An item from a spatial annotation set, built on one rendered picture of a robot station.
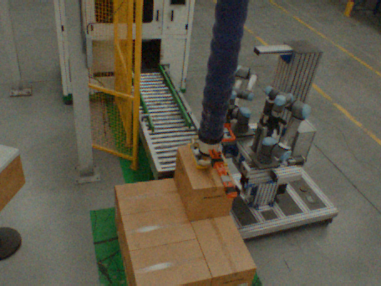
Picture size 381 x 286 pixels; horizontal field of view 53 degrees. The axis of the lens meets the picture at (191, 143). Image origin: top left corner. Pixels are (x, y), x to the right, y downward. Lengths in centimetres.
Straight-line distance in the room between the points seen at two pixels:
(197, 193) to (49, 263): 159
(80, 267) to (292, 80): 258
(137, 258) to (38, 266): 111
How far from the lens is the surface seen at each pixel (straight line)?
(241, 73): 391
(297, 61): 334
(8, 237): 427
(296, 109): 333
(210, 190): 336
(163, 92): 539
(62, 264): 400
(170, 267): 327
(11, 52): 623
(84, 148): 450
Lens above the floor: 322
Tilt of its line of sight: 37 degrees down
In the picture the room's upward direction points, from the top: 8 degrees clockwise
